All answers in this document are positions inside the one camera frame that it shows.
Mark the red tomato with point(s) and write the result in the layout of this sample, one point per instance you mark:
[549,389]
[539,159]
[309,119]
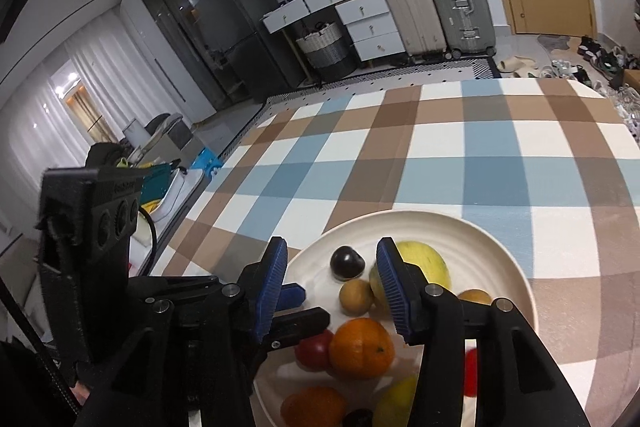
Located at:
[313,352]
[470,383]

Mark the dark plum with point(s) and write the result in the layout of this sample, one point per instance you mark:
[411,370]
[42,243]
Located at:
[346,264]

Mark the silver suitcase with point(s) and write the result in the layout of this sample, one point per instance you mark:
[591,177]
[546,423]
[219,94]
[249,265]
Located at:
[468,26]

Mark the small orange on plate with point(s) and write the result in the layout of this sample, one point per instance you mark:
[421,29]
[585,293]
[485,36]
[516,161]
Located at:
[314,406]

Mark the white drawer desk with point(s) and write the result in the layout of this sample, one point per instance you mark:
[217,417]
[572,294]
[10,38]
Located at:
[369,23]

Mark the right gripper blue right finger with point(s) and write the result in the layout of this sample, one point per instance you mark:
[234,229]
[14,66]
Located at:
[397,285]

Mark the yellow guava near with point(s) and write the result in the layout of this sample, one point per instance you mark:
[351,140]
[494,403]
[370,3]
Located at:
[431,263]

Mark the red tomato on plate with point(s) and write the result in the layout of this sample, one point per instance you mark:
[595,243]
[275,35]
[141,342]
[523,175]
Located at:
[313,352]

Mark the cream round plate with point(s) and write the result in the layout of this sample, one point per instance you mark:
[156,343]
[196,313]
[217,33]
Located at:
[475,260]

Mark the dark refrigerator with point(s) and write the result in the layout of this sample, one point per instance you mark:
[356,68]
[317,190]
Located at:
[227,49]

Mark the brown longan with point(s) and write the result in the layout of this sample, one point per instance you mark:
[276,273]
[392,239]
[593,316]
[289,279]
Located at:
[475,295]
[356,297]

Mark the woven laundry basket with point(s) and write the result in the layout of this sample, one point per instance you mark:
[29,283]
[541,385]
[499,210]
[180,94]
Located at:
[328,52]

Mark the large orange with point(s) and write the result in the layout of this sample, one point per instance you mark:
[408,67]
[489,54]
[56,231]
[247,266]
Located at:
[361,349]

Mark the beige suitcase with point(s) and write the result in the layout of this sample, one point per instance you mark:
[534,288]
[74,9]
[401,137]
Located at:
[419,26]

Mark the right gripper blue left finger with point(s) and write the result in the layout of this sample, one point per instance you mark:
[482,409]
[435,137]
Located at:
[267,285]

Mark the black camera box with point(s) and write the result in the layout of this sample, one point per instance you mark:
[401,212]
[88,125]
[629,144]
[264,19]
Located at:
[86,219]

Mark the yellow guava far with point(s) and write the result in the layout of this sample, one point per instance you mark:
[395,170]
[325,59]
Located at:
[394,406]

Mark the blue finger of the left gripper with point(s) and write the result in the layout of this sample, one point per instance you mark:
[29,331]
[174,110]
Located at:
[291,296]
[289,330]

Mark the checkered tablecloth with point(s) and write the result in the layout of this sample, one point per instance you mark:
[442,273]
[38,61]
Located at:
[546,166]

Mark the yellow guava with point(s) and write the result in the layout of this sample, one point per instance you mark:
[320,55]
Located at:
[394,406]
[431,263]

